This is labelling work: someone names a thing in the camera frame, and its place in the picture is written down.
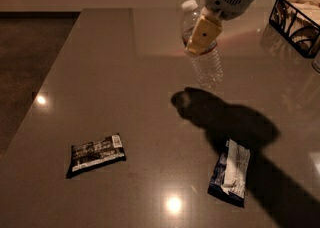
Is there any clear plastic water bottle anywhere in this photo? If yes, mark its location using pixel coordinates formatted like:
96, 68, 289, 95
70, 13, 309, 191
180, 0, 223, 88

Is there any black wire napkin holder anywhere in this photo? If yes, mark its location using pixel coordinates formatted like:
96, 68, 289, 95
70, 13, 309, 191
269, 0, 320, 58

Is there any black snack packet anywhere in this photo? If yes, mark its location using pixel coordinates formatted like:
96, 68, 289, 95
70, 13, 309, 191
66, 134, 126, 179

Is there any blue white snack packet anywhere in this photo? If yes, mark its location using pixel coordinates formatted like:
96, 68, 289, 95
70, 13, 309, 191
208, 140, 250, 207

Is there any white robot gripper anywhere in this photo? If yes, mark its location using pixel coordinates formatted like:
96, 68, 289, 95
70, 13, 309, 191
186, 0, 254, 56

